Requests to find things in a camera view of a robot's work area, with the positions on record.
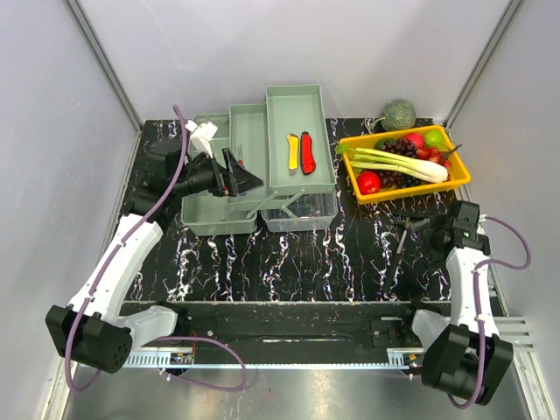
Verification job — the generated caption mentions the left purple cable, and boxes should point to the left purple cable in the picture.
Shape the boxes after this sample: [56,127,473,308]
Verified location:
[64,103,249,393]

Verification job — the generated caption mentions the red utility knife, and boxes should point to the red utility knife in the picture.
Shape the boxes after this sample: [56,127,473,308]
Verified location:
[300,131,316,175]

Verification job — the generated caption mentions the green netted melon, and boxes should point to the green netted melon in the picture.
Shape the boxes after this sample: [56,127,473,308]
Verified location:
[381,99,417,131]

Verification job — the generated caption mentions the marbled black mat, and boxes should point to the marbled black mat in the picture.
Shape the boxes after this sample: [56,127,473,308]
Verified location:
[87,118,489,304]

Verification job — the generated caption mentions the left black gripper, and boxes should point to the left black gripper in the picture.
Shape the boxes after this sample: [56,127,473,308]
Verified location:
[173,148,264,198]

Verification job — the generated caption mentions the red cherries bunch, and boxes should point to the red cherries bunch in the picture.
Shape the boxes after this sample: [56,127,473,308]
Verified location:
[416,146,452,170]

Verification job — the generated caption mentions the green apple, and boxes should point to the green apple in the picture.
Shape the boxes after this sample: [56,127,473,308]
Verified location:
[423,129,445,147]

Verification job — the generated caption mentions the yellow utility knife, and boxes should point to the yellow utility knife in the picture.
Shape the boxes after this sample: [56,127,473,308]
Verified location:
[287,133,299,175]

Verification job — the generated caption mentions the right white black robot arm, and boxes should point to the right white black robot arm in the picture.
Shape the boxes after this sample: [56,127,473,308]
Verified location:
[397,200,514,410]

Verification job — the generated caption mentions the dark purple grapes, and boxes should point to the dark purple grapes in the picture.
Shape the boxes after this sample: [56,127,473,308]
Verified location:
[383,138,417,158]

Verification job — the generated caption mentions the red pink apple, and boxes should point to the red pink apple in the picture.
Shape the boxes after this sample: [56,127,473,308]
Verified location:
[403,133,424,149]

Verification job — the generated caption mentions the clear plastic tool box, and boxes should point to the clear plastic tool box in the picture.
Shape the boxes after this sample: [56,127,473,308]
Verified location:
[181,84,338,236]

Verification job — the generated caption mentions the yellow plastic bin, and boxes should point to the yellow plastic bin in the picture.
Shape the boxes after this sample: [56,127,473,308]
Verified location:
[337,125,471,205]

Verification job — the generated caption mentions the purple cable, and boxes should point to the purple cable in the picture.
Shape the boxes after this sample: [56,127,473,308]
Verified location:
[448,215,532,410]
[64,103,249,393]

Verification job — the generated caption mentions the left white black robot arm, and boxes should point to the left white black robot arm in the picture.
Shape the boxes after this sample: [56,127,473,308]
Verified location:
[45,121,263,375]

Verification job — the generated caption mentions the black handled hammer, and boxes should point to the black handled hammer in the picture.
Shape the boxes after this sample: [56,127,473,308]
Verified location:
[387,213,447,292]

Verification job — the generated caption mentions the green celery stalk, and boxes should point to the green celery stalk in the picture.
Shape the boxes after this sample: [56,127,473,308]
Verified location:
[335,144,424,174]

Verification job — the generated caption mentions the aluminium frame rail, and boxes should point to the aluminium frame rail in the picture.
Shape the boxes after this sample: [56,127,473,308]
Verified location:
[59,317,536,351]

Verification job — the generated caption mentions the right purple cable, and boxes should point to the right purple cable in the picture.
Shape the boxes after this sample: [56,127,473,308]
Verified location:
[448,215,532,410]

